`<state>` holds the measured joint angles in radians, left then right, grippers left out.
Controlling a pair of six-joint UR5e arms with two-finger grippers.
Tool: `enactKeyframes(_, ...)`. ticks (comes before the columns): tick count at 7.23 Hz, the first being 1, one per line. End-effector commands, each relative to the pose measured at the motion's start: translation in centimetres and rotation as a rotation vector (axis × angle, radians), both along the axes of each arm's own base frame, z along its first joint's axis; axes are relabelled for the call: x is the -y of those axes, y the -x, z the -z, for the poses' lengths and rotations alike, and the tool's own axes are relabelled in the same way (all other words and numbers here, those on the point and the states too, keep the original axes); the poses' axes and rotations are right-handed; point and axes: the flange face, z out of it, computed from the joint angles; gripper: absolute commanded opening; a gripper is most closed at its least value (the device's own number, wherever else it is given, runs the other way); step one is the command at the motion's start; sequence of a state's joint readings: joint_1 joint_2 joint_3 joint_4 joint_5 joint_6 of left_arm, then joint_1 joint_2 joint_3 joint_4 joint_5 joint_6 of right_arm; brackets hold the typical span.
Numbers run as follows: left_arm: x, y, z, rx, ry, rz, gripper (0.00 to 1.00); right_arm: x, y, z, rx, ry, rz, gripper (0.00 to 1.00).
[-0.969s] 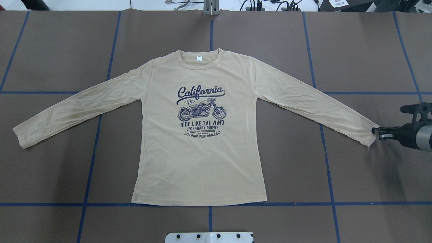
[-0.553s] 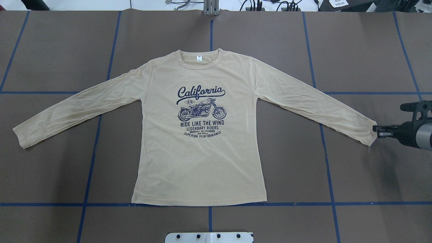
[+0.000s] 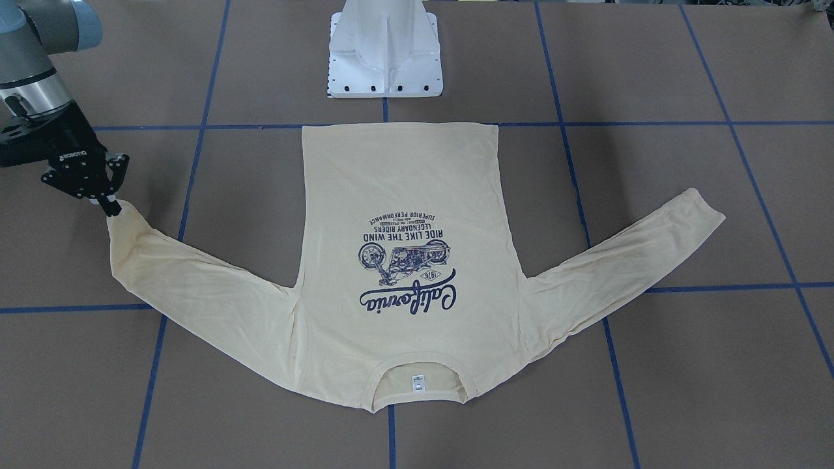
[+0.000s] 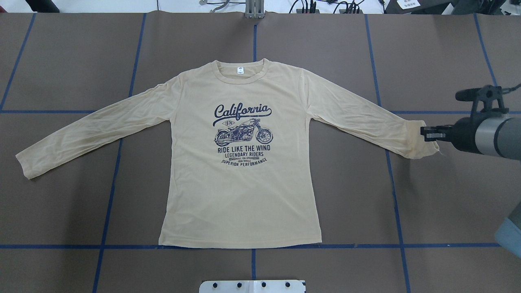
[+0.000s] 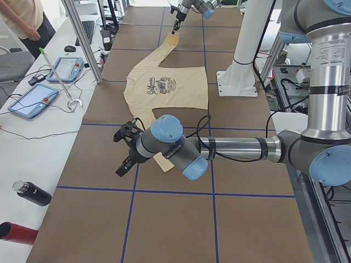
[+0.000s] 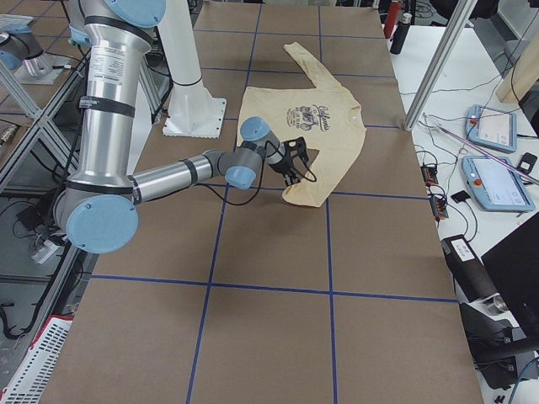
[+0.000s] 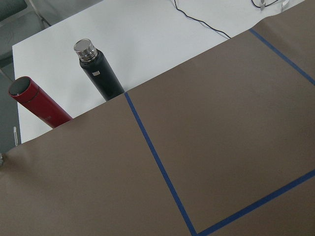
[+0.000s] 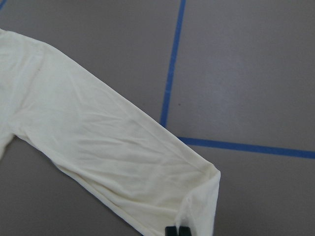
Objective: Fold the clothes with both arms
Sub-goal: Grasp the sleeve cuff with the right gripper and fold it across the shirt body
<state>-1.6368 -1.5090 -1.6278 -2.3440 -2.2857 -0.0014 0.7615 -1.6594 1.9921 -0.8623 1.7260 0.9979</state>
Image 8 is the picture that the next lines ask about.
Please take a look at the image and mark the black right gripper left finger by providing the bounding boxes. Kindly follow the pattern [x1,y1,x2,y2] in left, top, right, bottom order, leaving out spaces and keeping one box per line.
[165,226,176,236]

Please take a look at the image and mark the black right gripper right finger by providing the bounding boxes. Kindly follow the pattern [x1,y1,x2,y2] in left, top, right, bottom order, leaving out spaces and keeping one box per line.
[179,226,191,236]

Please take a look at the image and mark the cream long-sleeve graphic t-shirt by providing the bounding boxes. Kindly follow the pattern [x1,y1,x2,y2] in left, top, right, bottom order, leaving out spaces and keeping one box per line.
[0,30,221,236]

